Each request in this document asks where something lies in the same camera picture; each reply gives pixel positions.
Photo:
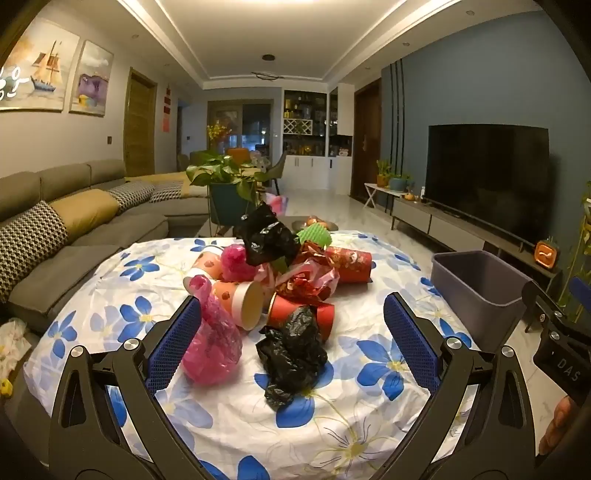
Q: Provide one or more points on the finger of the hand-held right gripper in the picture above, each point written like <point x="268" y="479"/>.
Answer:
<point x="579" y="290"/>
<point x="538" y="297"/>

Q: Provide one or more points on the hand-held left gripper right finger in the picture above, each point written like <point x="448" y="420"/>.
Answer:
<point x="411" y="344"/>

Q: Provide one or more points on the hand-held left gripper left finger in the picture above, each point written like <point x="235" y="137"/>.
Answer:
<point x="173" y="344"/>

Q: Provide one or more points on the large pink plastic bag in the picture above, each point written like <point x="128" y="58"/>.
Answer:
<point x="212" y="344"/>

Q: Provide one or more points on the grey plastic bin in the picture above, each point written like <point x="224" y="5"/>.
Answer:
<point x="480" y="281"/>

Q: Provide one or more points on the black plastic bag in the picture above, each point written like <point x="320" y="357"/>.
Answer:
<point x="268" y="237"/>
<point x="293" y="355"/>

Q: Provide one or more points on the green foam net sleeve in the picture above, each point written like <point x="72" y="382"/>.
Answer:
<point x="314" y="235"/>

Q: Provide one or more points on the person's right hand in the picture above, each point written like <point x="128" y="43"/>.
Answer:
<point x="556" y="424"/>

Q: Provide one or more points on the tall leafy plant on stand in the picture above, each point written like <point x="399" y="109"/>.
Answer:
<point x="577" y="249"/>

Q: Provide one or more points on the small orange speaker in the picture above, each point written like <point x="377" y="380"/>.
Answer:
<point x="547" y="254"/>

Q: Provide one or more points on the blue floral tablecloth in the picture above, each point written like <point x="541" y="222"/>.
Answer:
<point x="369" y="318"/>

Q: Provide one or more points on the spotted paper cup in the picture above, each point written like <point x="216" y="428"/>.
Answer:
<point x="207" y="263"/>
<point x="240" y="300"/>

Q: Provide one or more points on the red paper cup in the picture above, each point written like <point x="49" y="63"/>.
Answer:
<point x="282" y="314"/>
<point x="351" y="263"/>

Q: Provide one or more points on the small crumpled pink bag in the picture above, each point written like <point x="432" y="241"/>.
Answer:
<point x="238" y="263"/>

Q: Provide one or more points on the grey television stand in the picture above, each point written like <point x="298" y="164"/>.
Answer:
<point x="452" y="226"/>

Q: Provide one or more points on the grey sectional sofa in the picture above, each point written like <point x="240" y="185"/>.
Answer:
<point x="101" y="251"/>

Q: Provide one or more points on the crumpled red plastic wrapper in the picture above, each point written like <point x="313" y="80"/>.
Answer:
<point x="304" y="279"/>

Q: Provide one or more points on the black flat television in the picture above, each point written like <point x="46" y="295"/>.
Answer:
<point x="485" y="175"/>

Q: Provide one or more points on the potted plant in teal pot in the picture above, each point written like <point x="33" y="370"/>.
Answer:
<point x="228" y="203"/>

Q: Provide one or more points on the small houndstooth cushion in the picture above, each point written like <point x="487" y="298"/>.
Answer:
<point x="166" y="190"/>
<point x="131" y="194"/>

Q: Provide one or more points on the plate of orange fruit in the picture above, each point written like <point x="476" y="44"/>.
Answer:
<point x="314" y="224"/>

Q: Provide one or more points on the mustard yellow cushion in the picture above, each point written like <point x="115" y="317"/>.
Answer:
<point x="85" y="212"/>

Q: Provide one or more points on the small white side table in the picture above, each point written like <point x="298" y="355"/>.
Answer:
<point x="376" y="188"/>

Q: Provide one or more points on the plant in blue pot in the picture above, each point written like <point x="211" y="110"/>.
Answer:
<point x="399" y="183"/>

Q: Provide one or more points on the white plastic bag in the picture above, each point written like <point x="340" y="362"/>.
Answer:
<point x="11" y="346"/>

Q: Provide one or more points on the plant in orange pot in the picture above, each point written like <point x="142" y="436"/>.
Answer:
<point x="383" y="175"/>

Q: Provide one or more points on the pink gift bag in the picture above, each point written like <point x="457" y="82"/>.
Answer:
<point x="277" y="203"/>

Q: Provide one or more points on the large houndstooth cushion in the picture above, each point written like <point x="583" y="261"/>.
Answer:
<point x="27" y="240"/>

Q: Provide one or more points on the orange dining chair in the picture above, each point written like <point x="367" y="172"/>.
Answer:
<point x="238" y="154"/>

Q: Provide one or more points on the white display cabinet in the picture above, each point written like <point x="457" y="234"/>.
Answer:
<point x="304" y="170"/>

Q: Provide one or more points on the grey dining chair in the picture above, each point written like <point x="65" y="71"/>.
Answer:
<point x="277" y="168"/>

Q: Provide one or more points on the dark wooden door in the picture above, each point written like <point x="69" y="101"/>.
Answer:
<point x="367" y="138"/>

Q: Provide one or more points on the yellow flower bouquet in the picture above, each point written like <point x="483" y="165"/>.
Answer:
<point x="217" y="131"/>

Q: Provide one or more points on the light wooden door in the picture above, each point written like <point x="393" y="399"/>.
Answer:
<point x="138" y="124"/>

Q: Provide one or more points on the ceiling lamp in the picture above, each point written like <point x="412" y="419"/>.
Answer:
<point x="266" y="74"/>

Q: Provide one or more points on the red wall decorations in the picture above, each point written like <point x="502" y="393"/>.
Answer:
<point x="167" y="106"/>

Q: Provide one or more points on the purple wall painting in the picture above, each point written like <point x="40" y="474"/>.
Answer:
<point x="91" y="78"/>

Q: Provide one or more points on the sailboat wall painting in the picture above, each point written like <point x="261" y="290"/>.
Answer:
<point x="39" y="69"/>

